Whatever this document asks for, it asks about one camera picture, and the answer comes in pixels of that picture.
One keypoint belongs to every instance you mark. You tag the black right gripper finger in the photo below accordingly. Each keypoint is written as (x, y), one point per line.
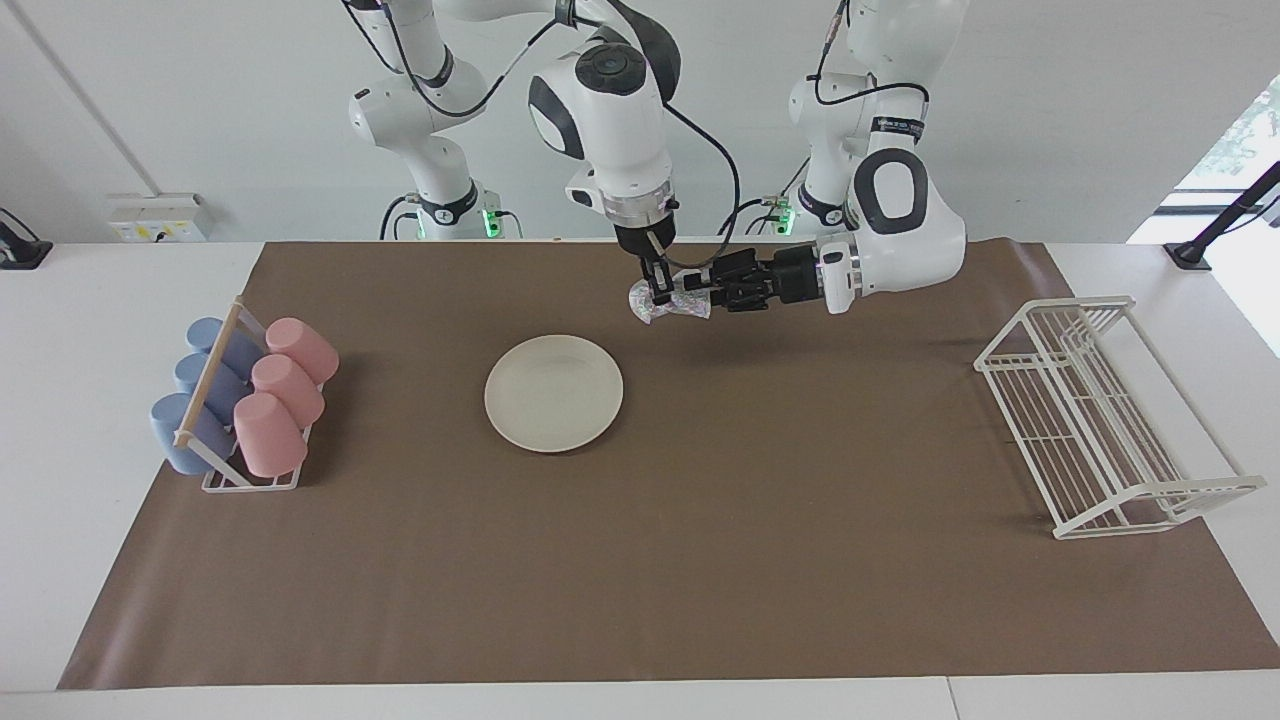
(667, 280)
(652, 282)

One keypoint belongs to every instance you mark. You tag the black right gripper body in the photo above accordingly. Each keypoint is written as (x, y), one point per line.
(645, 238)

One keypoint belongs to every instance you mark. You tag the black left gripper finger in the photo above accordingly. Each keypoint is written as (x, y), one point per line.
(735, 268)
(745, 297)

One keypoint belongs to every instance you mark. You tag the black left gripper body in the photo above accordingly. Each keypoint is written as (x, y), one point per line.
(797, 275)

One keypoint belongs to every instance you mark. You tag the clear plastic bag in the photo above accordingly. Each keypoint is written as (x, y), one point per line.
(690, 305)

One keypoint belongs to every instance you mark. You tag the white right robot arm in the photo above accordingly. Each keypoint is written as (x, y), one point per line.
(610, 120)

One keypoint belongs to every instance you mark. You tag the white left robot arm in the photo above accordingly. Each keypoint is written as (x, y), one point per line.
(905, 240)

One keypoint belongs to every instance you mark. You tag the cream round plate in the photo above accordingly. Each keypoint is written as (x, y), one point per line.
(553, 393)

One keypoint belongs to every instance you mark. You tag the brown table mat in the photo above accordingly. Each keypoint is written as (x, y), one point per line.
(700, 570)

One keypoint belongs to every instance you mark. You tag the pink plastic cup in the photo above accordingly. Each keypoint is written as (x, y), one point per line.
(270, 435)
(300, 348)
(290, 388)

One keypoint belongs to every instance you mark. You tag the blue plastic cup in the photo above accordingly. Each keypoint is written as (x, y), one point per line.
(240, 350)
(170, 425)
(190, 372)

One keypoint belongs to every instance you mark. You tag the black clamp stand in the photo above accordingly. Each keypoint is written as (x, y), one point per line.
(20, 250)
(1225, 218)

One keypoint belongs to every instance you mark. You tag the white wall socket box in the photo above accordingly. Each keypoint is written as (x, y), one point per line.
(160, 215)

